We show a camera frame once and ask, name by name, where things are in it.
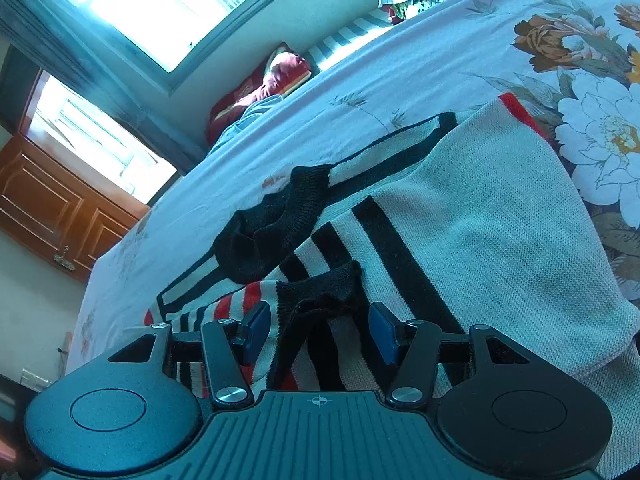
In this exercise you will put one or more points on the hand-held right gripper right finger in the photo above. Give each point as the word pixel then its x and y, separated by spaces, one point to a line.
pixel 382 334

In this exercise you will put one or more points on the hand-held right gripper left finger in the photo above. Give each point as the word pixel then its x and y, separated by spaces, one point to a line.
pixel 258 327

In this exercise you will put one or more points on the striped knit sweater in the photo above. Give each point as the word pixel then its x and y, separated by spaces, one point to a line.
pixel 480 230

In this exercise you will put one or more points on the wooden door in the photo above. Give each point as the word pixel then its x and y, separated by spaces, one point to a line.
pixel 55 200

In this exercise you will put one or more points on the red pillow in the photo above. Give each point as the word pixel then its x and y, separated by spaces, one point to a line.
pixel 270 85

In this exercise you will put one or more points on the door glass pane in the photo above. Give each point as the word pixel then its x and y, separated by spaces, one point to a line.
pixel 95 135

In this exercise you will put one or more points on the floral bed sheet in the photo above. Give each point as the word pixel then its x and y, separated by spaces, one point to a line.
pixel 400 60

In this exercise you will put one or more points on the blue curtain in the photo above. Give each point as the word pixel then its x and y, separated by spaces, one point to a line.
pixel 100 75

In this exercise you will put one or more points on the grey white striped cloth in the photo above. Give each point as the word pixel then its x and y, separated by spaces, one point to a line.
pixel 345 35

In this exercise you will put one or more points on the large window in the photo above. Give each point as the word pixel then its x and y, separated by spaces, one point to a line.
pixel 165 5

